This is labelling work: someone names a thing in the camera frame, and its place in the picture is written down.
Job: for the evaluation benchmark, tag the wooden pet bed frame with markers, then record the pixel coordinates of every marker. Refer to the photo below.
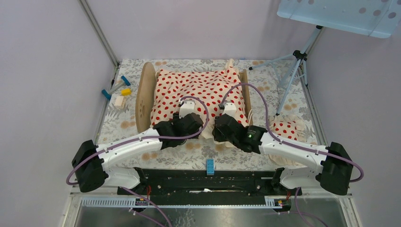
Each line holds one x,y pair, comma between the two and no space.
145,96

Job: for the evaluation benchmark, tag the yellow toy block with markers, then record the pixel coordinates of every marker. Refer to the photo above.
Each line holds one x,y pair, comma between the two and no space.
126,92

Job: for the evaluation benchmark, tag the small strawberry print pillow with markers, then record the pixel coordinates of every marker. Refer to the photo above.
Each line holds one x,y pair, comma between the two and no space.
290,127

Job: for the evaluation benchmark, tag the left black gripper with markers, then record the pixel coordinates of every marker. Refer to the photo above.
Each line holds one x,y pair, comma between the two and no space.
176,117

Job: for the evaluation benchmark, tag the grey tripod stand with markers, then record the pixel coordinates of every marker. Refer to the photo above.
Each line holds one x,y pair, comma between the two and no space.
297,70

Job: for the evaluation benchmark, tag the blue toy brick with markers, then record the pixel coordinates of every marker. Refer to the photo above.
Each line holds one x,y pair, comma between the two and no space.
210,167

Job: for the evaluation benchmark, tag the beige wooden toy block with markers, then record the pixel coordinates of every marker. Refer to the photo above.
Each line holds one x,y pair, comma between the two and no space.
120,102

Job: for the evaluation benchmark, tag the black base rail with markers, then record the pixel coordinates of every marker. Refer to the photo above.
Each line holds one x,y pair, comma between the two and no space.
195,187

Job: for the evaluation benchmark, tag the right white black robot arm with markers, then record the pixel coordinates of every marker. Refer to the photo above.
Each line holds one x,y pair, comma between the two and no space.
329,167

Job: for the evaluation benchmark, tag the floral table mat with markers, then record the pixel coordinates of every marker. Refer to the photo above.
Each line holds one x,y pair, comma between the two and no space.
121,123

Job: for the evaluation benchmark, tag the light blue perforated tray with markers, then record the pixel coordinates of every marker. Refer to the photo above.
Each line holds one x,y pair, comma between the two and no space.
375,18

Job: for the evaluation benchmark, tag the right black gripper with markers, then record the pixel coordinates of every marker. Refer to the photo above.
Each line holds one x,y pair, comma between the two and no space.
217,136

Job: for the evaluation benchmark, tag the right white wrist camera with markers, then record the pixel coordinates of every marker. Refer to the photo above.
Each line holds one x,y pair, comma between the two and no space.
228,108

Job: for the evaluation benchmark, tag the large strawberry print cushion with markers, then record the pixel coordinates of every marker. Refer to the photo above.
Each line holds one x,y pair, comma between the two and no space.
211,87

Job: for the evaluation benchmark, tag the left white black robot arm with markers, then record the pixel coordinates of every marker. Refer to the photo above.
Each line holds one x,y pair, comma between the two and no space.
94,166

